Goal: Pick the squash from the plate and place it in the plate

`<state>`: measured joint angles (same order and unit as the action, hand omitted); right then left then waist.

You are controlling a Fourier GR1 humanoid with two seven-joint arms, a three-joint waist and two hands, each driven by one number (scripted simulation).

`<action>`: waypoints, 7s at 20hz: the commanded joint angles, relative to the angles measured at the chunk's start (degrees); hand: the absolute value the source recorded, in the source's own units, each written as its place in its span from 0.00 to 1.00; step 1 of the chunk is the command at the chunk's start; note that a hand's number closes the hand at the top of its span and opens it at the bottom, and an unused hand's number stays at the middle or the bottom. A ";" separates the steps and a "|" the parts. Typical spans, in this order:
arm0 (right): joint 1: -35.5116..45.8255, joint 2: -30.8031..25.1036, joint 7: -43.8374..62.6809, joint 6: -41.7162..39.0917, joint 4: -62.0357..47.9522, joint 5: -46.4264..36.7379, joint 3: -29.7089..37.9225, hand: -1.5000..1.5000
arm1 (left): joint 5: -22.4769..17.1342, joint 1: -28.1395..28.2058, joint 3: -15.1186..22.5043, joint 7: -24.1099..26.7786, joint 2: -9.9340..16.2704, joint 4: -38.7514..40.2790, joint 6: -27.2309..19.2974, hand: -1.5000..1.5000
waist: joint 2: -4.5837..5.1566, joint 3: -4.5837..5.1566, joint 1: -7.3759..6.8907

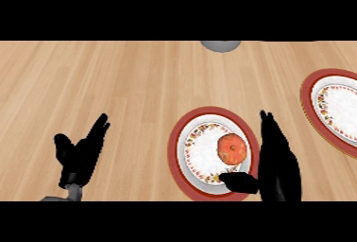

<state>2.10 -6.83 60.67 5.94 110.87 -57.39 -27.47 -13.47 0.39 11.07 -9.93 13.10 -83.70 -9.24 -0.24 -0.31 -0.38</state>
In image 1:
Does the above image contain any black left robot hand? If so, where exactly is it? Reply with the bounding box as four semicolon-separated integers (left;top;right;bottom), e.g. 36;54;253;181
54;112;113;190

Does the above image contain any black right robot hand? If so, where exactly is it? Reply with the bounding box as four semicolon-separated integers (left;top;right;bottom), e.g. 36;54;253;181
217;110;303;202

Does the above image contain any orange squash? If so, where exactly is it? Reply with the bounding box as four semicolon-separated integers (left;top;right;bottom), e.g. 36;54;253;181
217;132;248;166

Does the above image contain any red-rimmed floral plate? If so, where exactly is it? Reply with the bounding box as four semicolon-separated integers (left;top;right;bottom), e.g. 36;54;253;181
299;68;357;159
166;106;263;202

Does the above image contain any grey rounded object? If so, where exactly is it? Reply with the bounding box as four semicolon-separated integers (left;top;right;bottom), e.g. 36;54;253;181
200;41;242;54

